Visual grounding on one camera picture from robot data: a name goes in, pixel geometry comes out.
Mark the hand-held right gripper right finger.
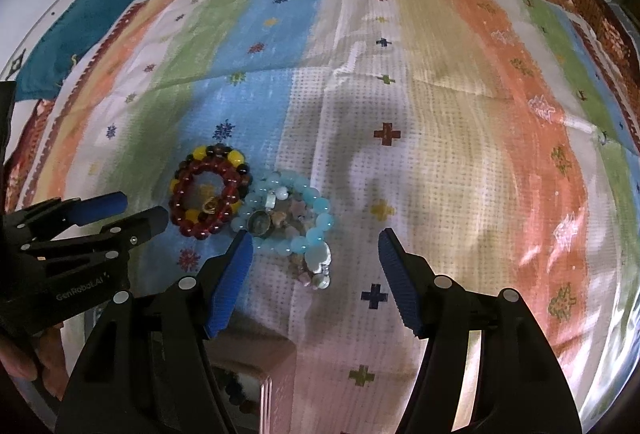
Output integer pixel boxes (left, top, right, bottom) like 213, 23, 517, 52
377, 228, 583, 434

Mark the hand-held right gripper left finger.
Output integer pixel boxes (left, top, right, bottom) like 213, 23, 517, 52
55, 230, 254, 434

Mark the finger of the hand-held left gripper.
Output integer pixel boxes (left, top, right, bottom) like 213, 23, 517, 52
0, 191, 127, 242
20, 206, 169, 272

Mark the red bead bracelet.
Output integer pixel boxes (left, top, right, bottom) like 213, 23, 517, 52
169, 159, 242, 241

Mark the silver metal ring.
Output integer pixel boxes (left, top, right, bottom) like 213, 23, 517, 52
248, 210, 274, 238

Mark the shell and star bead bracelet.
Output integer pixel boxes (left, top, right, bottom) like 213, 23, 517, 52
270, 194, 334, 291

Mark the pink jewelry box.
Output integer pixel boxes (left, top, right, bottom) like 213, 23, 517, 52
209, 333, 301, 434

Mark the light blue bead bracelet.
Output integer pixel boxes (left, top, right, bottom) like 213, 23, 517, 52
231, 171, 336, 256

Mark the yellow and dark bead bracelet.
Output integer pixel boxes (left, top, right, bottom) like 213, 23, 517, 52
172, 145, 254, 225

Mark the person's left hand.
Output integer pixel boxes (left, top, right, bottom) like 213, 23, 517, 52
0, 321, 68, 401

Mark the teal cloth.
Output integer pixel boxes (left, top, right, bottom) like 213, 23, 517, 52
17, 0, 172, 103

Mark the striped colourful cloth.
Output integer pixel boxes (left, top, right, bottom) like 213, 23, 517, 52
10, 0, 640, 420

